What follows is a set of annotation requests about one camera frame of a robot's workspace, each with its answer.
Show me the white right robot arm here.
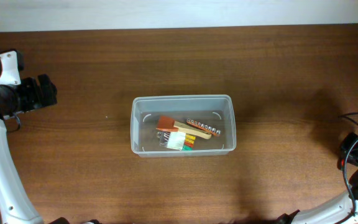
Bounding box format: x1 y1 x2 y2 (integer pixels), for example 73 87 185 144
275 137 358 224

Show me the orange scraper with wooden handle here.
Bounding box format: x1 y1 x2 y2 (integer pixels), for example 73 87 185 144
156 116 212 139

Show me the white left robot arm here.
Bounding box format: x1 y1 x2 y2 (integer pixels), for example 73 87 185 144
0 74 57 223

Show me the copper socket bit rail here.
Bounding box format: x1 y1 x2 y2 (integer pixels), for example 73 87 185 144
186 119 221 136

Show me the clear plastic container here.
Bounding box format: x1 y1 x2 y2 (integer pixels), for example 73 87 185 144
131 95 237 157

